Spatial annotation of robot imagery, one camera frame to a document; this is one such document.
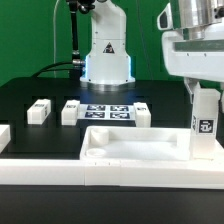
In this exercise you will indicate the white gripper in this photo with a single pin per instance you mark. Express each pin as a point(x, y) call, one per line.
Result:
point(193, 43)

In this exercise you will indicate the white desk top tray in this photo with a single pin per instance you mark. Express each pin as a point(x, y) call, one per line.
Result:
point(133, 143)

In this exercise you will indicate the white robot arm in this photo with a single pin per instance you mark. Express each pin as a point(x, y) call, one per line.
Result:
point(108, 66)

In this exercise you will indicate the fiducial marker sheet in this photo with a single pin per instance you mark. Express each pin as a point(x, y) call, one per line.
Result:
point(106, 112)

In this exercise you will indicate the white left fence piece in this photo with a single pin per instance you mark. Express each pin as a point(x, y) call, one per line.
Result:
point(5, 136)

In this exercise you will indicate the white front fence wall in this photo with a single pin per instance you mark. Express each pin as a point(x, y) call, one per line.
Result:
point(195, 174)

